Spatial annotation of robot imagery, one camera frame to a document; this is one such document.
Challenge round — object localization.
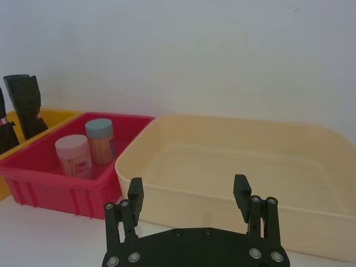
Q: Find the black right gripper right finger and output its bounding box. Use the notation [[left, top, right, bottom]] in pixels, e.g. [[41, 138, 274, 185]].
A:
[[234, 174, 282, 251]]

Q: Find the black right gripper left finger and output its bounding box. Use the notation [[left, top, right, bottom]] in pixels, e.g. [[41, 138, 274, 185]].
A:
[[103, 177, 145, 252]]

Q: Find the cream plastic bin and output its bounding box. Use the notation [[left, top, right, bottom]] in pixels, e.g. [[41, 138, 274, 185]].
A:
[[115, 113, 356, 264]]

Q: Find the blue-lidded toothpick jar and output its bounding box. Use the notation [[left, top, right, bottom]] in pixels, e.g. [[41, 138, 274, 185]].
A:
[[85, 118, 117, 166]]

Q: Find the pink-lidded toothpick jar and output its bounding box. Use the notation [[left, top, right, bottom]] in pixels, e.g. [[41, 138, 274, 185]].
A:
[[55, 134, 93, 180]]

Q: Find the red plastic bin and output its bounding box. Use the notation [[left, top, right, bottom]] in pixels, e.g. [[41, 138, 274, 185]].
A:
[[0, 111, 156, 221]]

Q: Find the yellow plastic bin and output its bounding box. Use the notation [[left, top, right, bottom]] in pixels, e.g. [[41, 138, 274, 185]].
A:
[[0, 107, 84, 201]]

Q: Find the black folded umbrella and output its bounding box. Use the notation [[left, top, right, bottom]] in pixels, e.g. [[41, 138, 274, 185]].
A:
[[0, 86, 21, 155]]

